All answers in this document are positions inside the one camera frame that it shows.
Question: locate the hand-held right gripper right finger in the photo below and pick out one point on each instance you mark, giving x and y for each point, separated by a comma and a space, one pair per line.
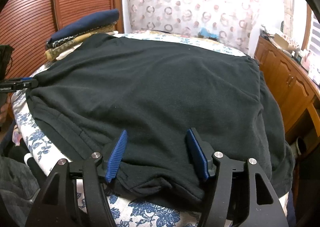
197, 157

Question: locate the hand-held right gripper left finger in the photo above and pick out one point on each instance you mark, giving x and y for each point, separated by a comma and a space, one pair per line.
116, 159

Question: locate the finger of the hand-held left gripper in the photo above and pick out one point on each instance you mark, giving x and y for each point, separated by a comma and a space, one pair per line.
17, 84

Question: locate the black printed t-shirt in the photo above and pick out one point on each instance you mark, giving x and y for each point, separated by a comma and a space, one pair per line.
150, 92

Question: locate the person's left hand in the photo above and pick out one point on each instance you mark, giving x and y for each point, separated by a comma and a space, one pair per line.
4, 113

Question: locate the cream cloth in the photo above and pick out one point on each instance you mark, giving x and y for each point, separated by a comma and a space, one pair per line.
66, 52

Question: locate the dark dotted folded cloth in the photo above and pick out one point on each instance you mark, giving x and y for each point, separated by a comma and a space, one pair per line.
60, 42

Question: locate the floral quilt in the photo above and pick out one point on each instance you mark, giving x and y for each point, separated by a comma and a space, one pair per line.
150, 214

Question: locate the dark grey cloth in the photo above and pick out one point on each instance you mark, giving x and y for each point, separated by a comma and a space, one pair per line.
15, 187

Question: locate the round black object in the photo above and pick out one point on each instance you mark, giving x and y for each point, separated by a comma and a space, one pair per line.
300, 145

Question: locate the wooden cabinet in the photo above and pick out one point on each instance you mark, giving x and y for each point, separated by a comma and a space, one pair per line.
282, 74

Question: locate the blue fabric item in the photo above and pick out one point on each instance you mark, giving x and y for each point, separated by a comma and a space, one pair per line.
207, 32

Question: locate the cardboard box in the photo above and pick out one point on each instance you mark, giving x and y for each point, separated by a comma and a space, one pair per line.
285, 40

